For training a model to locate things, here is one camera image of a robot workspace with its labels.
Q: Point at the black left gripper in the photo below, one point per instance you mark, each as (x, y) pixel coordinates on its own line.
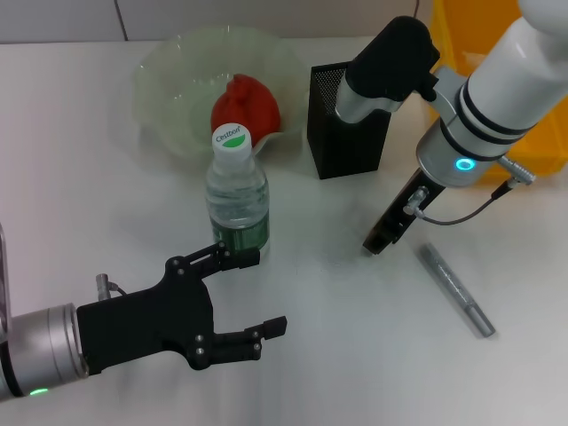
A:
(146, 319)

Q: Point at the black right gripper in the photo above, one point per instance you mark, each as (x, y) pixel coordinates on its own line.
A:
(417, 199)

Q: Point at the grey silver pen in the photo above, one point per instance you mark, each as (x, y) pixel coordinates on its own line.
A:
(457, 293)

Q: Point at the clear green-label water bottle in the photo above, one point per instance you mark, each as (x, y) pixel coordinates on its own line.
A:
(237, 191)

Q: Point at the red-orange fruit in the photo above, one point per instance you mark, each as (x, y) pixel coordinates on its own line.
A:
(253, 106)

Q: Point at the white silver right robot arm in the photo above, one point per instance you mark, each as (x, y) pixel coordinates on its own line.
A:
(510, 89)

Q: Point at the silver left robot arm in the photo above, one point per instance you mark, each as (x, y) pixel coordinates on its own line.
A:
(44, 346)

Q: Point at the black mesh pen holder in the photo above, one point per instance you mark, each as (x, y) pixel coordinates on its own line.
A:
(346, 146)

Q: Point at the green glass fruit plate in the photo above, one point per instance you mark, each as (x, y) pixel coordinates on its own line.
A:
(177, 89)

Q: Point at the yellow plastic bin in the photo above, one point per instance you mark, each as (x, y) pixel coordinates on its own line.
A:
(546, 146)

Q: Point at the right wrist camera housing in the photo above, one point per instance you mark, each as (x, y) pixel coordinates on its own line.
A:
(390, 57)

